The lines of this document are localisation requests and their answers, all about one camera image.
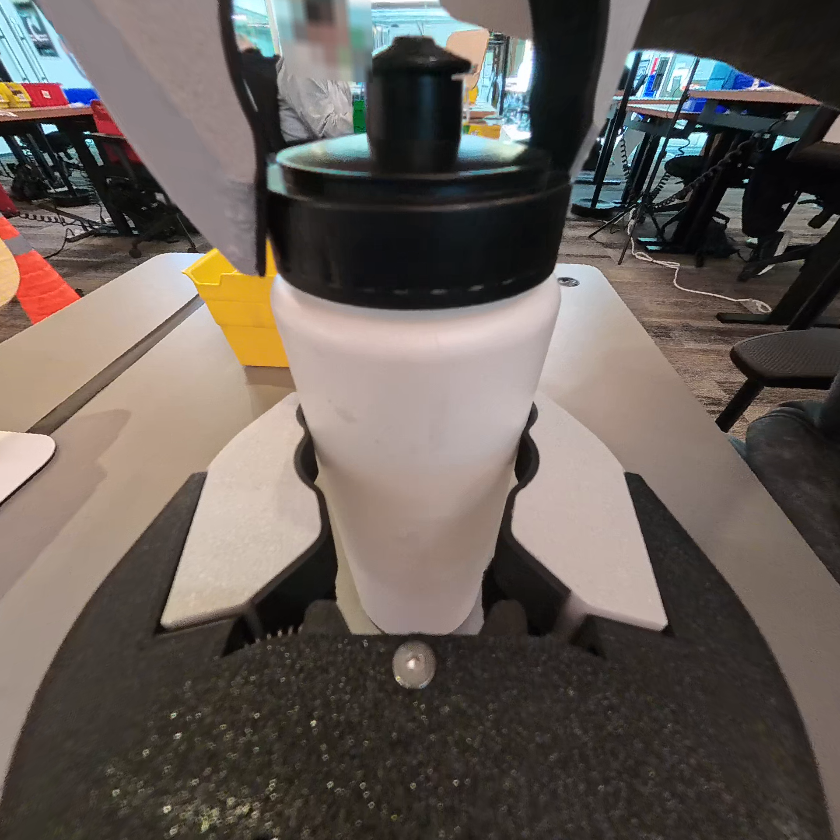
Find white plastic bottle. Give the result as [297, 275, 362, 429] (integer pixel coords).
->
[271, 262, 564, 636]

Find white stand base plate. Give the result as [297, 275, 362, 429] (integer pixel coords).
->
[0, 431, 56, 506]

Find black bottle lid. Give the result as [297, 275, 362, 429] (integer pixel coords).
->
[266, 36, 573, 311]

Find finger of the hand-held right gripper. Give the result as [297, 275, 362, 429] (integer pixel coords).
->
[39, 0, 280, 277]
[440, 0, 651, 181]

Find person's grey trousers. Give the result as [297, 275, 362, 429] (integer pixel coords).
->
[745, 377, 840, 506]

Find yellow plastic bin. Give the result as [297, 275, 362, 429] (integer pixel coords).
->
[182, 248, 290, 368]

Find thin white cable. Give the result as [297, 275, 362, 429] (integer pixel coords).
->
[630, 236, 774, 315]

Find orange traffic cone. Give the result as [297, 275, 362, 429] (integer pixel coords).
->
[0, 213, 81, 324]

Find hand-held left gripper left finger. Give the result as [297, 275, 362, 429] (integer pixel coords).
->
[159, 392, 337, 634]

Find black office chair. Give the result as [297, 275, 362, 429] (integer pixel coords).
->
[715, 328, 840, 434]

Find long brown desk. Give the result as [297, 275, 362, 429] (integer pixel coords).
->
[623, 88, 824, 253]

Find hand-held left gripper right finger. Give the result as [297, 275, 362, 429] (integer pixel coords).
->
[495, 392, 669, 641]

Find red office chair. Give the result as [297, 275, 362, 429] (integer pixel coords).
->
[91, 100, 142, 165]

